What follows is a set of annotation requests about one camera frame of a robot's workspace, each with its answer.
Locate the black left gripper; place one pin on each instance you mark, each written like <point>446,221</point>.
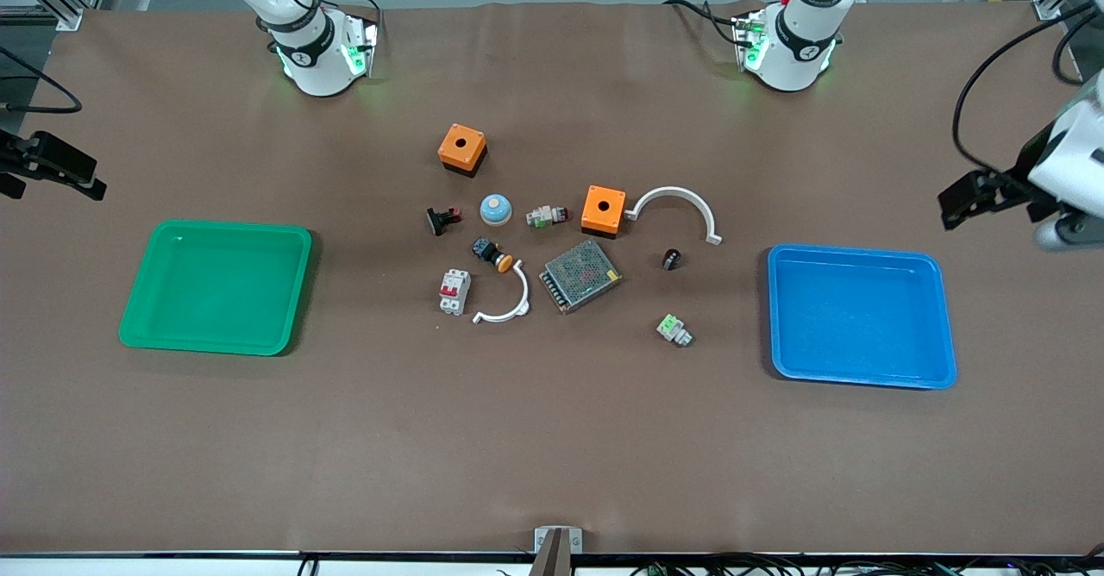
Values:
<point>1026,163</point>

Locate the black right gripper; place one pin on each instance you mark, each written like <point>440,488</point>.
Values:
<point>12,159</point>

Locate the small black cylindrical capacitor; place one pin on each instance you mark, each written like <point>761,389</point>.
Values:
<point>671,259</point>

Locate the white breaker with red switch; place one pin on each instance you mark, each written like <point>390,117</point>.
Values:
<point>454,291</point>

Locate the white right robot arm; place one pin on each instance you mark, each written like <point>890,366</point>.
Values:
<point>315,67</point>

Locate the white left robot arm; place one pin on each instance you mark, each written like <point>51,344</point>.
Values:
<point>789,67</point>

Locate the blue plastic tray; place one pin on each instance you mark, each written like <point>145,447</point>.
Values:
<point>862,326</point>

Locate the green plastic tray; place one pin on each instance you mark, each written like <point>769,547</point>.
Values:
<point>216,291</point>

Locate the large white curved clamp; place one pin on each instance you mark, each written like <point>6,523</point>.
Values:
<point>673,191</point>

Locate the black push button red stripe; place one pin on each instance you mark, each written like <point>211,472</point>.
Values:
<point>442,221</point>

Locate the orange button box with hole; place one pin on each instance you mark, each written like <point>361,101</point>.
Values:
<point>450,152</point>
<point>595,216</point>

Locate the metal mesh power supply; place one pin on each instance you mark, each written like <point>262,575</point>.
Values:
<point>580,276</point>

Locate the black button with orange cap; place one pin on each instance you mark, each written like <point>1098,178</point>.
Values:
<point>490,253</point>

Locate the blue dome push button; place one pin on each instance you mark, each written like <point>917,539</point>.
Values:
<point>496,211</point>

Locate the small white curved clamp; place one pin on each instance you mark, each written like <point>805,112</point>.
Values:
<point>521,296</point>

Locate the green and white switch block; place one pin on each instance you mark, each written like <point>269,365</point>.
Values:
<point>673,329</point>

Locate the white switch green red ends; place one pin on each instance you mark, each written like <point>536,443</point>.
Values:
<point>545,216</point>

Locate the grey metal camera bracket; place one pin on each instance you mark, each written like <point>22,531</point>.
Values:
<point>543,541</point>

